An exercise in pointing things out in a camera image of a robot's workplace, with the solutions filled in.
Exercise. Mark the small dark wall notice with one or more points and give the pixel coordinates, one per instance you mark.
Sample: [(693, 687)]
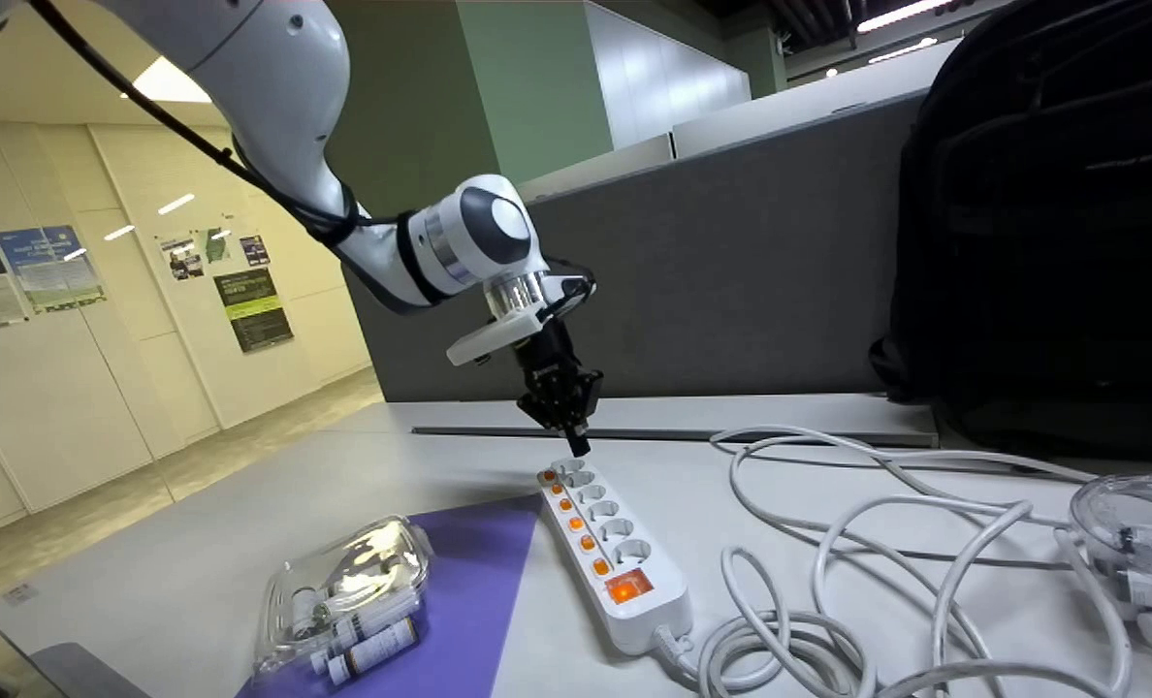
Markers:
[(183, 259), (252, 248)]

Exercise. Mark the dark grey flat object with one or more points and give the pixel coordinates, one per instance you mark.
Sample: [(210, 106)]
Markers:
[(82, 677)]

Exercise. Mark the dark green wall poster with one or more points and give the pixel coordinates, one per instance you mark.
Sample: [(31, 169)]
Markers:
[(252, 310)]

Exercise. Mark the white multi-socket power strip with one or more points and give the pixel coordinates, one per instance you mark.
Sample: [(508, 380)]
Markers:
[(615, 567)]

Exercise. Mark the clear plastic bag with items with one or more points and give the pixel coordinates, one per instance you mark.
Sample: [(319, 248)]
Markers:
[(1148, 554)]

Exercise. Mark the clear plastic marker package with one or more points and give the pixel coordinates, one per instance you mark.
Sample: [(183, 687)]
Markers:
[(345, 602)]

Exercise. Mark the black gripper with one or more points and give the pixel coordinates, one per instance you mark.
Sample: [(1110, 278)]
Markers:
[(555, 380)]

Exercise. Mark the long ceiling light tube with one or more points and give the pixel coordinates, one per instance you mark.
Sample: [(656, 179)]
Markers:
[(905, 14)]

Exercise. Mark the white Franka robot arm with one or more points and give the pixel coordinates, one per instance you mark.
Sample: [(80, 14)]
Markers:
[(275, 91)]

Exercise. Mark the black backpack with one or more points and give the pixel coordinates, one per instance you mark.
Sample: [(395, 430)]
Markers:
[(1052, 258)]

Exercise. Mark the square ceiling light panel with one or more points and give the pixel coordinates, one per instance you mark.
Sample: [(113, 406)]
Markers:
[(166, 81)]

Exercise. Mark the blue green wall poster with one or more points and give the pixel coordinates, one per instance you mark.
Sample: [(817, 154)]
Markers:
[(56, 267)]

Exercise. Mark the green pillar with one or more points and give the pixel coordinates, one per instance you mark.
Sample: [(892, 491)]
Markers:
[(521, 91)]

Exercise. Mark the grey desk partition panel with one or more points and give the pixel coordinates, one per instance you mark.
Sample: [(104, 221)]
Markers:
[(731, 284)]

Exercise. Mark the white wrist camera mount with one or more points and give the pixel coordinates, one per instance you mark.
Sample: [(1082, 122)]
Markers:
[(497, 334)]

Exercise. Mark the small green wall notice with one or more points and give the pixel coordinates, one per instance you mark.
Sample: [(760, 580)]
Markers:
[(217, 247)]

